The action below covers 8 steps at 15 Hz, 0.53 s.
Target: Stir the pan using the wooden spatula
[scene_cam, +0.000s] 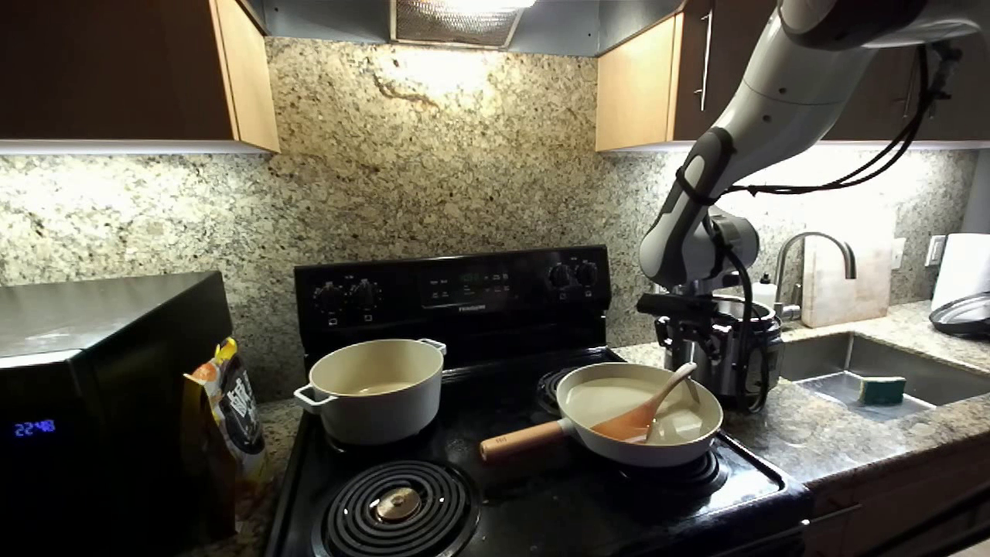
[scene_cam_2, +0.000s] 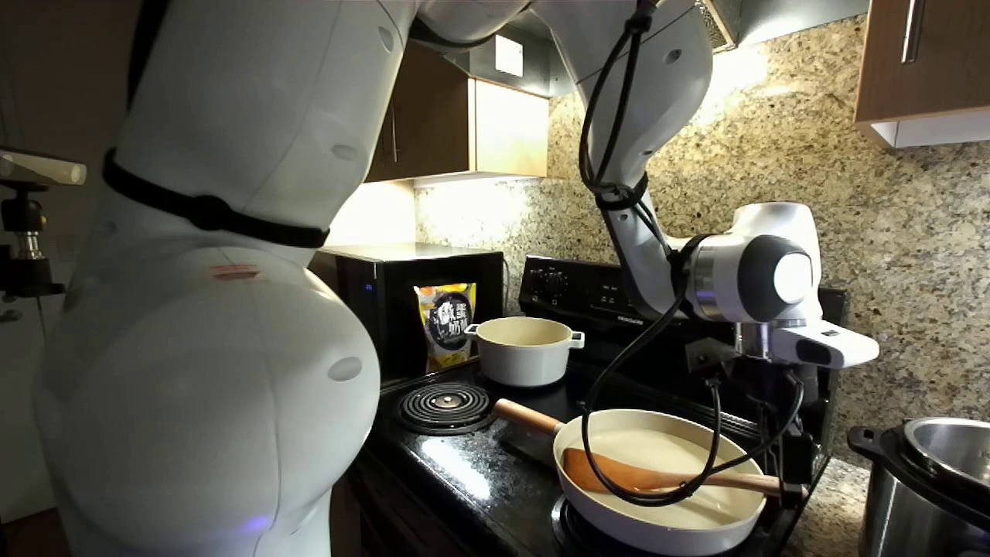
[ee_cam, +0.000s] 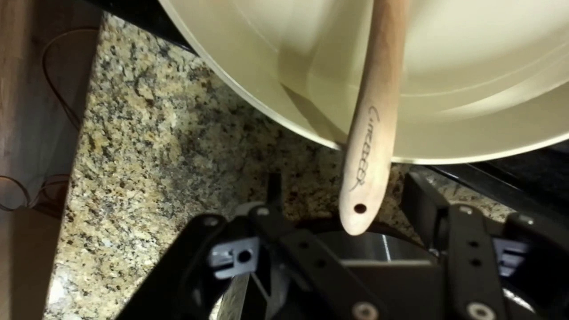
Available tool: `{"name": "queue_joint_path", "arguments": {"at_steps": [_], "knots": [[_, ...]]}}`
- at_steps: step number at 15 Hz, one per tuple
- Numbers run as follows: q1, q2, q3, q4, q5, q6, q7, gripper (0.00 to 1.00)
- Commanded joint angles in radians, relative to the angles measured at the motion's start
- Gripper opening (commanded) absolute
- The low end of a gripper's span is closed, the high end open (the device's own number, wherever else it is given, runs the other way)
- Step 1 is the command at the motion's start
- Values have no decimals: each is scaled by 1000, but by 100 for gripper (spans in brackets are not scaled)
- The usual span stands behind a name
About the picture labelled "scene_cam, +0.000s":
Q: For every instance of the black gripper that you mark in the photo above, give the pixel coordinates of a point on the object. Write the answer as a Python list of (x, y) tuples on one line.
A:
[(681, 321)]

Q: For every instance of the wooden spatula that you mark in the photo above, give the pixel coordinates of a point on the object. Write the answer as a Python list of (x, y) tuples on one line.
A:
[(640, 419)]

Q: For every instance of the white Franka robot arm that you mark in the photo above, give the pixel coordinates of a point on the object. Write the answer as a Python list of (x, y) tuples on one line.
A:
[(784, 95)]

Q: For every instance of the stainless steel pressure cooker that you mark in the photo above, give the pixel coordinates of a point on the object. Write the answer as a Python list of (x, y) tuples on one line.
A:
[(760, 360)]

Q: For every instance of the small soap bottle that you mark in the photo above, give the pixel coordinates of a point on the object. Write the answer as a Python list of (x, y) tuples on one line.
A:
[(764, 295)]

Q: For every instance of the black coil burner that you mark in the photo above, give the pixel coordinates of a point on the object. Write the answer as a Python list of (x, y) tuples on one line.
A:
[(396, 504), (681, 478)]

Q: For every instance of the chrome sink faucet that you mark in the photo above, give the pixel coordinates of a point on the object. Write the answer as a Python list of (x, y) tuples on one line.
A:
[(787, 280)]

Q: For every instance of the pale cutting board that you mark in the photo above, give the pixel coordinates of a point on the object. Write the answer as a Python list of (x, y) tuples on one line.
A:
[(851, 295)]

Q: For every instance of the black electric stove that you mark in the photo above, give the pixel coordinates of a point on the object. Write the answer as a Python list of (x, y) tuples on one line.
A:
[(559, 510)]

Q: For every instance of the green sponge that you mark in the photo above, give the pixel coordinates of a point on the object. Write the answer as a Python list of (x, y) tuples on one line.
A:
[(882, 390)]

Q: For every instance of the steel kitchen sink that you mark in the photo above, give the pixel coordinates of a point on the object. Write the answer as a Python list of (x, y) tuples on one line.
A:
[(899, 360)]

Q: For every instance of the black dish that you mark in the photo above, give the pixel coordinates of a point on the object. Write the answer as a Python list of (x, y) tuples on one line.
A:
[(963, 312)]

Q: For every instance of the yellow black snack bag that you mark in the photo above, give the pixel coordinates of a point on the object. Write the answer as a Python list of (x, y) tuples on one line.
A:
[(233, 398)]

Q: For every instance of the steel range hood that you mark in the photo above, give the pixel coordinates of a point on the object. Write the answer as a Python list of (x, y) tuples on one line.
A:
[(329, 15)]

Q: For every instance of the black microwave oven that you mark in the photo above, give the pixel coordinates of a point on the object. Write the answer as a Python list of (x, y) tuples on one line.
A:
[(94, 411)]

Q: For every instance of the dark wood cabinet beside microwave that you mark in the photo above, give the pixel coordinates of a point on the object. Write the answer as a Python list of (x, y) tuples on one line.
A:
[(102, 62)]

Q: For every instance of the white wall outlet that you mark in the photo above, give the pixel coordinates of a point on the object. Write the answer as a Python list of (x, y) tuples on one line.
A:
[(936, 252)]

